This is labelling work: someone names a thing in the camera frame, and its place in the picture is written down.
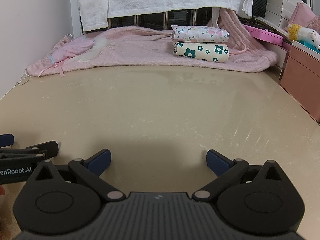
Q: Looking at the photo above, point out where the person's left hand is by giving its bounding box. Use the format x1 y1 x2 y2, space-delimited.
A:
0 185 5 196

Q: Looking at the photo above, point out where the white yellow plush toy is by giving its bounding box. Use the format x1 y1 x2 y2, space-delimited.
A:
288 24 319 49

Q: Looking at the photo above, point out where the salmon pink storage box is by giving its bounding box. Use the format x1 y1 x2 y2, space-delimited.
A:
280 41 320 122

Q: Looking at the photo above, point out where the pink fleece blanket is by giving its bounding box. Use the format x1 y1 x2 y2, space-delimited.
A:
26 9 279 77

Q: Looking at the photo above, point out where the stack of white boxes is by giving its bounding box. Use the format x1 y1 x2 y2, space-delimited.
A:
264 0 314 30

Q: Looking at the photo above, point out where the metal railing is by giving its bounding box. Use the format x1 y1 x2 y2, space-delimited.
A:
107 0 319 30

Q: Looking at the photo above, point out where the folded pink floral cloth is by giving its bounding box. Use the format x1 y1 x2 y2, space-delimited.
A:
171 25 229 43

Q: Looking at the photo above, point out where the folded green flower cloth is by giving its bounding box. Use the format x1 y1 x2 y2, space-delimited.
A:
173 42 229 63

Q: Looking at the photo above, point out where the pink flat case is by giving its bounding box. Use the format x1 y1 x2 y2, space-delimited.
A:
243 24 283 46

